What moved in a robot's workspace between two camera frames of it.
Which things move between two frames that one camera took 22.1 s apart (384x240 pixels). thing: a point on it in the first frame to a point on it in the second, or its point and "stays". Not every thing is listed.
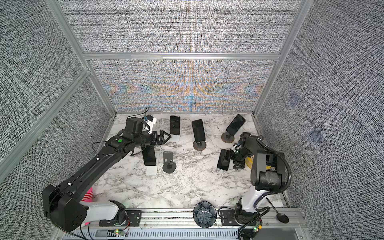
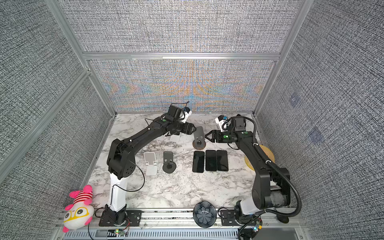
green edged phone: (235, 125) to (222, 160)
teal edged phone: (224, 159) to (211, 160)
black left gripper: (161, 136) to (189, 131)
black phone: (149, 155) to (198, 162)
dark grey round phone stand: (169, 166) stays
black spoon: (281, 217) stays
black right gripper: (240, 164) to (215, 132)
